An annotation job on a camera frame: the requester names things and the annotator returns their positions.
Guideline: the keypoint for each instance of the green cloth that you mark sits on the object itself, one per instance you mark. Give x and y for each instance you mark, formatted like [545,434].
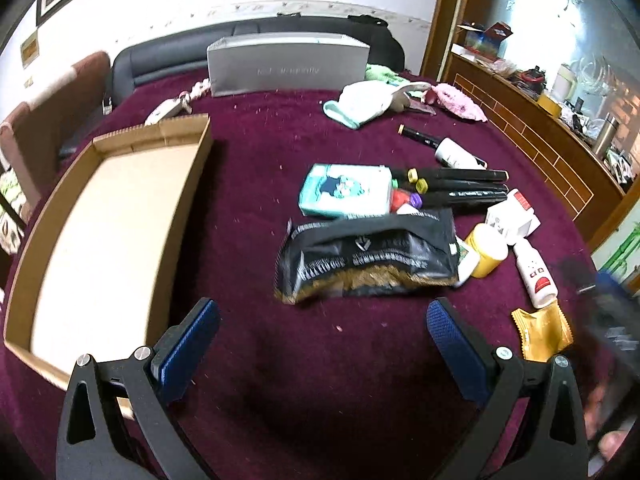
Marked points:
[384,74]

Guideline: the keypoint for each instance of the wooden brick-pattern counter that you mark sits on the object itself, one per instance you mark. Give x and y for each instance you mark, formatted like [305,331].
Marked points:
[589,192]

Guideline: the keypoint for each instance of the grey shoe box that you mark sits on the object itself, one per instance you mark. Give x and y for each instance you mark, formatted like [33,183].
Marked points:
[285,61]

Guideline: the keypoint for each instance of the black snack bag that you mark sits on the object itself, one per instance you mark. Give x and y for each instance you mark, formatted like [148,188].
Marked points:
[369,256]

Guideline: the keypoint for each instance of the pink floral cloth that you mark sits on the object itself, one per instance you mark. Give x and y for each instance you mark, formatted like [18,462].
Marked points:
[458,103]

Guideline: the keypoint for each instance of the small framed wall plaque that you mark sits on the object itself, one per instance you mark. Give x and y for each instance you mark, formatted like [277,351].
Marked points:
[30,49]

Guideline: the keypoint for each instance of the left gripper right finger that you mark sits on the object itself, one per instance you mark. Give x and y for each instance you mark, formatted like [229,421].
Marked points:
[551,441]

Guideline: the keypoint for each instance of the black marker purple cap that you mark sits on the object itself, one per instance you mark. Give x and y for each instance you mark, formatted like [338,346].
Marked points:
[456,198]

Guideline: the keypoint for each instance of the gold foil snack packet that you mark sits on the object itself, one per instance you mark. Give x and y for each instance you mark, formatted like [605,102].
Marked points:
[543,333]

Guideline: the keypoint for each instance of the brown cardboard tray box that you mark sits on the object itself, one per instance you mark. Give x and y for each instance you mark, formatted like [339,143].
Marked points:
[95,272]

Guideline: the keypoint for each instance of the white red-label pill bottle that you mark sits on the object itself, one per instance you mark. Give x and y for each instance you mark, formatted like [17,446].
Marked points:
[517,199]

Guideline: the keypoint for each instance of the black marker orange caps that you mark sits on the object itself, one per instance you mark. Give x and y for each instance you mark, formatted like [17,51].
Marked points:
[417,136]

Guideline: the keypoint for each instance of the small white red-label bottle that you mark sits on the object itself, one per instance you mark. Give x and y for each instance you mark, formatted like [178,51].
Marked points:
[537,278]

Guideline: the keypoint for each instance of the white green-label bottle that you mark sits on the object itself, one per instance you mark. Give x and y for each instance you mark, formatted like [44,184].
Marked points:
[452,155]

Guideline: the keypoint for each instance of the black marker yellow cap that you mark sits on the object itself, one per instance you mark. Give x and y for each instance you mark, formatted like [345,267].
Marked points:
[477,175]

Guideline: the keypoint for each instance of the black marker green cap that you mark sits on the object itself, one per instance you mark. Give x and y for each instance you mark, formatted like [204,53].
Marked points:
[422,186]

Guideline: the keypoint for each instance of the yellow lidded cup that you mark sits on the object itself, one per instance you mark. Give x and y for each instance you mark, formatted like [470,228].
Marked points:
[490,245]

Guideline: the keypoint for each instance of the white teal-cuff glove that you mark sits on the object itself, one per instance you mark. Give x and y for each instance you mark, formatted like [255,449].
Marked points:
[366,100]

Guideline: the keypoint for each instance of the teal cartoon tissue pack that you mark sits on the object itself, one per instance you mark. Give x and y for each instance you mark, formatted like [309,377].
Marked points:
[337,191]

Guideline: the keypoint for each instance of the maroon upholstered chair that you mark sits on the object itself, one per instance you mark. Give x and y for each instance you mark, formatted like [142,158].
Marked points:
[33,134]

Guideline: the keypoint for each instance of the white keychain tag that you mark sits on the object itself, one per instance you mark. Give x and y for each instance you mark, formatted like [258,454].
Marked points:
[180,104]

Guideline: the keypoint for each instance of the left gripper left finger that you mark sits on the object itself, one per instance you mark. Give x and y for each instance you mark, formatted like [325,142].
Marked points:
[93,441]

